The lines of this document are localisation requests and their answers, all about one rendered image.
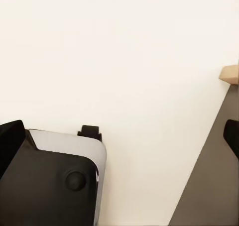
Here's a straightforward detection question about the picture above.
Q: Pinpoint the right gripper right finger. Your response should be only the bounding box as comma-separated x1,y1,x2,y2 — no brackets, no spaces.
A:
223,119,239,159

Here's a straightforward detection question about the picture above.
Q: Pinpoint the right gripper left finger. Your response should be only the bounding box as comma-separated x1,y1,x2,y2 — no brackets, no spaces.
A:
0,119,26,179

